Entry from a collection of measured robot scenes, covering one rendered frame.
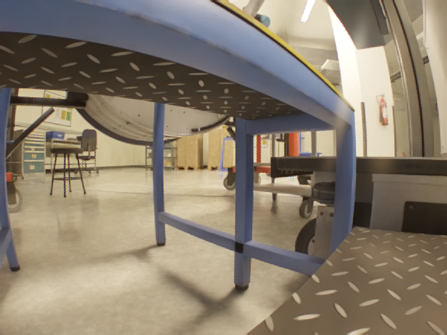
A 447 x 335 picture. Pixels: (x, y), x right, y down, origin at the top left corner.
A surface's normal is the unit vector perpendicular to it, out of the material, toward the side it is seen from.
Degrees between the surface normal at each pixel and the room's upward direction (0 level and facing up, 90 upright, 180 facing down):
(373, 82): 90
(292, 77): 90
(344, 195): 90
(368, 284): 0
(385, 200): 90
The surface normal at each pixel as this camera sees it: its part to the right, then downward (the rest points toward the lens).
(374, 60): -0.09, 0.03
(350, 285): 0.00, -1.00
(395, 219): -0.73, 0.02
